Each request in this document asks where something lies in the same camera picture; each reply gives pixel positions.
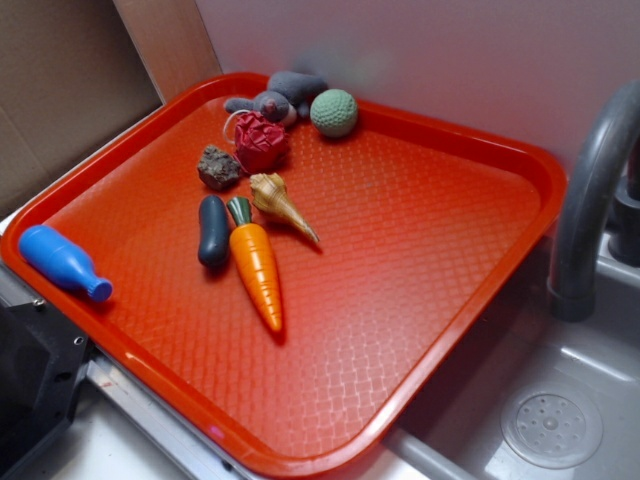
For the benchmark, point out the dark green plastic pickle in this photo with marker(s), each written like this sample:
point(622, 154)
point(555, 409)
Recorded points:
point(213, 249)

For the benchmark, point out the red plastic tray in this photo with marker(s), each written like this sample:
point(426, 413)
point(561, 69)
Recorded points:
point(420, 224)

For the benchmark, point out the orange plastic carrot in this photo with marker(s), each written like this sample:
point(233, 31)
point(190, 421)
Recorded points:
point(256, 263)

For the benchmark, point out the tan spiral seashell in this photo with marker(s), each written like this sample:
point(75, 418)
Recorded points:
point(270, 197)

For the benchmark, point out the red crumpled paper ball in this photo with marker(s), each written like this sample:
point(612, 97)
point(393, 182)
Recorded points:
point(260, 145)

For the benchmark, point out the brown rough rock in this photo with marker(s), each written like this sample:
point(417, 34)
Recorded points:
point(217, 169)

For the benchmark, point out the green dimpled ball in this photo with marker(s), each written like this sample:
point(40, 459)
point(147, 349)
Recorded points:
point(334, 113)

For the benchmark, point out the grey plush mouse toy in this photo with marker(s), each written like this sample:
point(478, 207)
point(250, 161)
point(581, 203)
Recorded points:
point(287, 97)

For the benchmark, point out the grey toy sink faucet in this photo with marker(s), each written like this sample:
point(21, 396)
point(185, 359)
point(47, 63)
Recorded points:
point(587, 206)

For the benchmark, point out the grey toy sink basin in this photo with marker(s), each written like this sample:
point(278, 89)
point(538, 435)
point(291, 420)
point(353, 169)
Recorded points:
point(526, 396)

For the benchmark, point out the blue plastic bottle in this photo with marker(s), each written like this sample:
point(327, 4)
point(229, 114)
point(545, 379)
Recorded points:
point(62, 262)

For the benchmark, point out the brown cardboard panel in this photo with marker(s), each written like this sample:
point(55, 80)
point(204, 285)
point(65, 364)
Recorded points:
point(74, 74)

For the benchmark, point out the dark grey faucet knob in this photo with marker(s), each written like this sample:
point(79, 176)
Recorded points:
point(624, 242)

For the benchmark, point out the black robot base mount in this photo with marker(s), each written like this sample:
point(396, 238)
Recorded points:
point(43, 362)

